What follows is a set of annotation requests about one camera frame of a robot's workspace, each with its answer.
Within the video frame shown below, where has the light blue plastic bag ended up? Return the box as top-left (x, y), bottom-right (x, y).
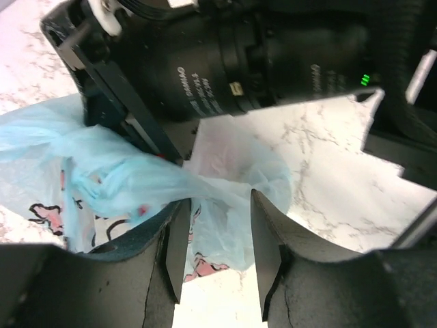
top-left (1, 94), bottom-right (292, 281)

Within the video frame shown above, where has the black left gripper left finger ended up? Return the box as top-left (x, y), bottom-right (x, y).
top-left (78, 199), bottom-right (191, 328)

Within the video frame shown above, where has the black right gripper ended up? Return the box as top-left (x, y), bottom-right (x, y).
top-left (40, 1), bottom-right (376, 163)

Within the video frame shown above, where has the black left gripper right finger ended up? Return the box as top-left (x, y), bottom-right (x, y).
top-left (250, 189), bottom-right (366, 328)

